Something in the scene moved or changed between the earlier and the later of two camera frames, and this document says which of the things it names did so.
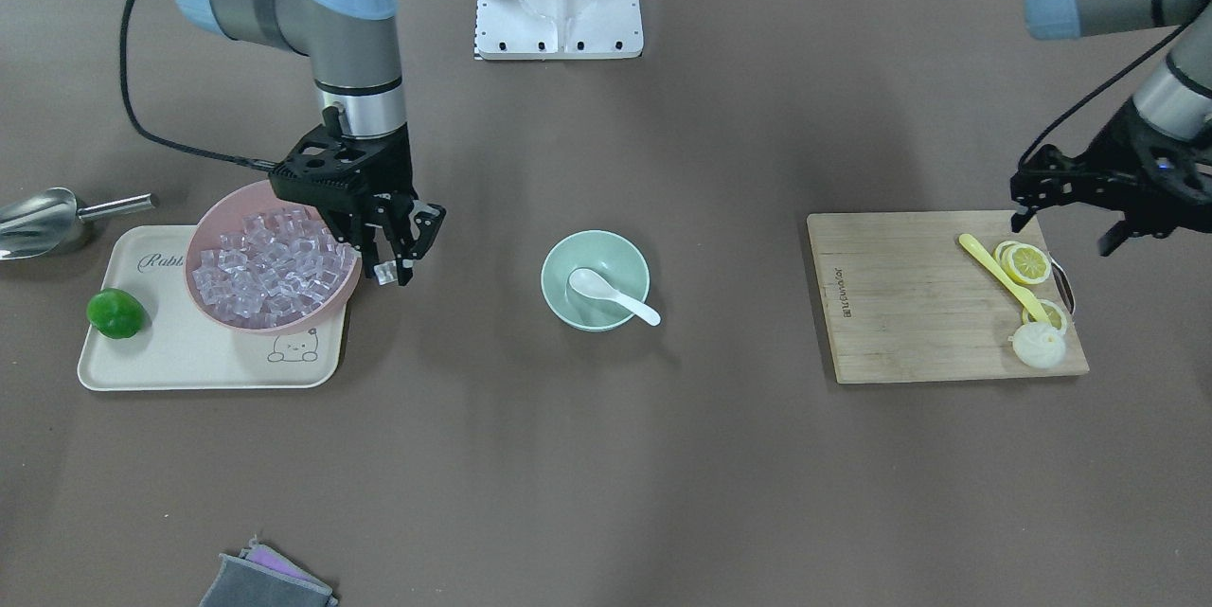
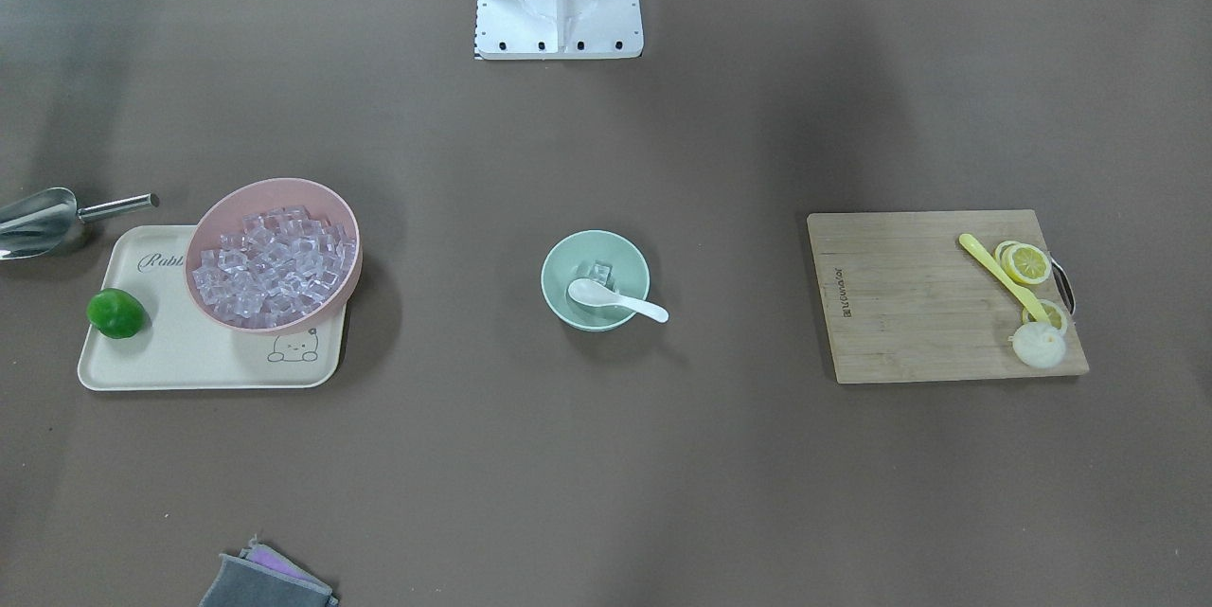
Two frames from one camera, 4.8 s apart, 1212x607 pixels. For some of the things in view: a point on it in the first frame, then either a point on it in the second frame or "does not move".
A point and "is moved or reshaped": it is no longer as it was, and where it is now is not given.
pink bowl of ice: x=261 y=262 does not move
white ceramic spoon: x=591 y=282 is moved or reshaped
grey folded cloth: x=261 y=577 does not move
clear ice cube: x=386 y=273 -> x=599 y=272
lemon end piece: x=1039 y=345 does not move
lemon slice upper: x=1054 y=312 does not move
